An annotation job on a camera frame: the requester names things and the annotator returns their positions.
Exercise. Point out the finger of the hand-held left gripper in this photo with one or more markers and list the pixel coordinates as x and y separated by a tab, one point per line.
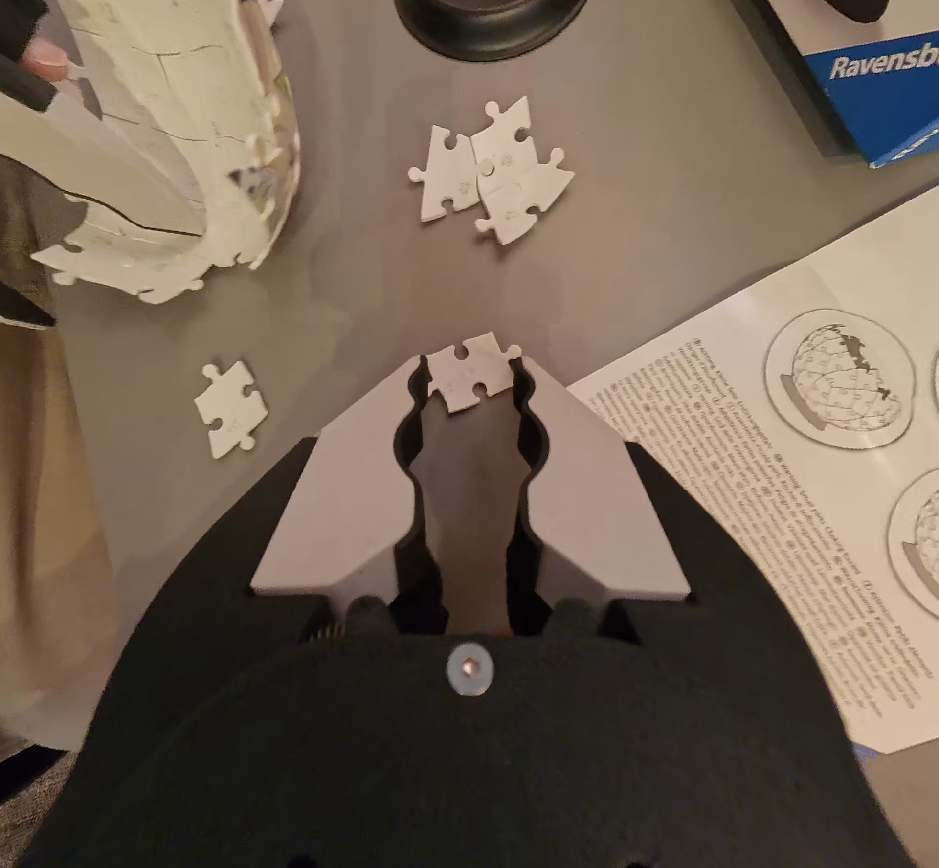
95	164

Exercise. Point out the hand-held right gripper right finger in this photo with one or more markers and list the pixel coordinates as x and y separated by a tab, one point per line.
594	516

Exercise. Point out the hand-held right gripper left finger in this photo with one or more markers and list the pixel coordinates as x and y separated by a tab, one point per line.
345	508

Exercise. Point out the partly built puzzle ball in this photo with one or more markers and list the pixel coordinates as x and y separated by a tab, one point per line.
147	39

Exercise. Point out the curved white puzzle piece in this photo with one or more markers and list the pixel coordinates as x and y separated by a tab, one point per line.
469	376
231	409

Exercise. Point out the joined white puzzle cluster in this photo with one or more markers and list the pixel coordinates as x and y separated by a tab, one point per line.
455	171

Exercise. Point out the blue puzzle box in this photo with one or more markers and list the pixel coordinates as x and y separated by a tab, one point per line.
865	76

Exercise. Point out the person's left hand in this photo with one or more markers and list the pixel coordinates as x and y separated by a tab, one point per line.
45	61

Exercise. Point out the white instruction sheet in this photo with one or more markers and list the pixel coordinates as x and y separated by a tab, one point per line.
733	406

